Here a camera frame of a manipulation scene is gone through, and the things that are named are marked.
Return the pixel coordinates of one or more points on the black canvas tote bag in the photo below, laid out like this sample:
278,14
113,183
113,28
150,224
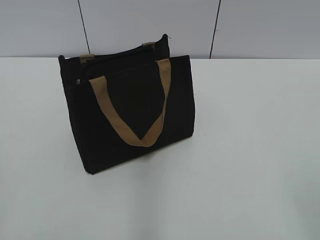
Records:
128,104

